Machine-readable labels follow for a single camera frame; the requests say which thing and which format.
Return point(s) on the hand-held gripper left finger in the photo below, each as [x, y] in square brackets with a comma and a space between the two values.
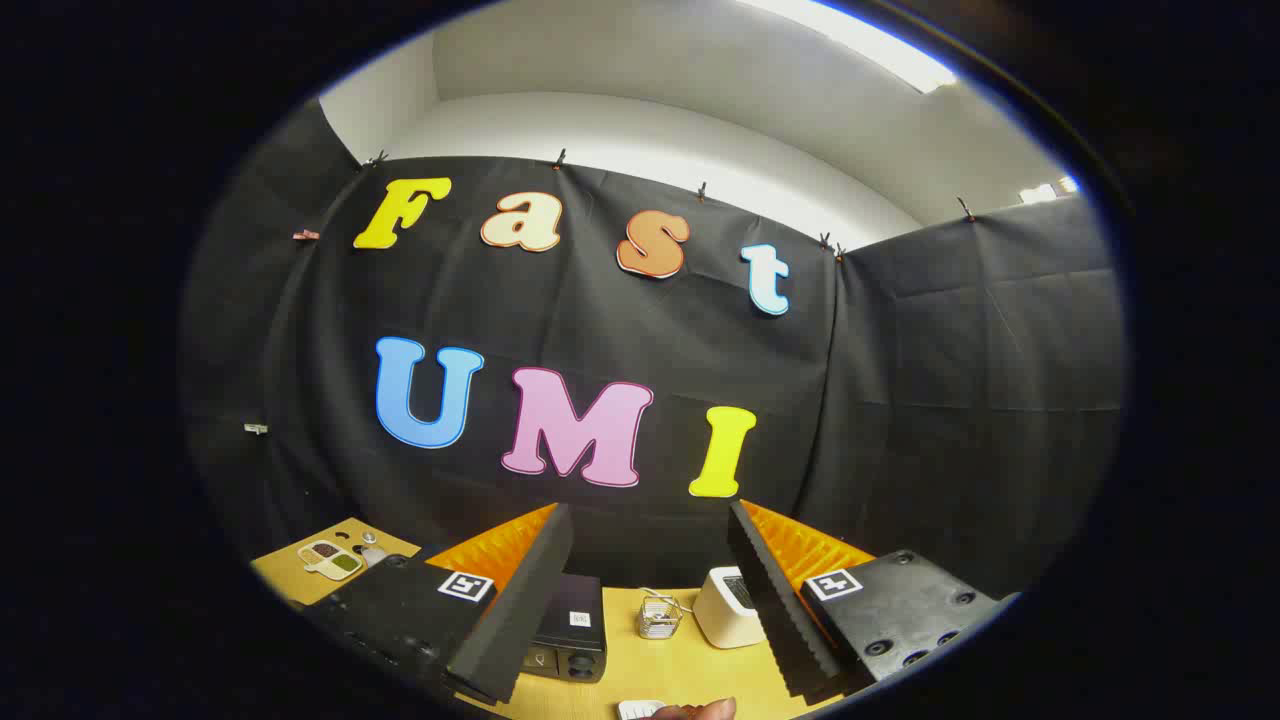
[520, 600]

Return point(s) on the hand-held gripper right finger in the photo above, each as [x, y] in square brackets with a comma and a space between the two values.
[775, 600]

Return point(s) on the black toaster oven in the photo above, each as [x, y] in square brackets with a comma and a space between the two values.
[575, 600]

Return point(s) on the white slot toaster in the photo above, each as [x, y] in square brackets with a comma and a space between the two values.
[722, 610]

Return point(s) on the small clear bottle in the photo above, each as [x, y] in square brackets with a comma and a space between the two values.
[373, 553]

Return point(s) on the white ribbed dish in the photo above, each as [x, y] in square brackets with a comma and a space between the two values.
[638, 710]

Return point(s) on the white divided seasoning tray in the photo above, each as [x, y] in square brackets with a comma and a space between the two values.
[330, 560]

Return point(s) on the black backdrop cloth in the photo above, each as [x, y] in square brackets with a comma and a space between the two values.
[900, 400]

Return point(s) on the ceiling light panel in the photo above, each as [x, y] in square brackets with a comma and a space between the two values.
[1045, 190]

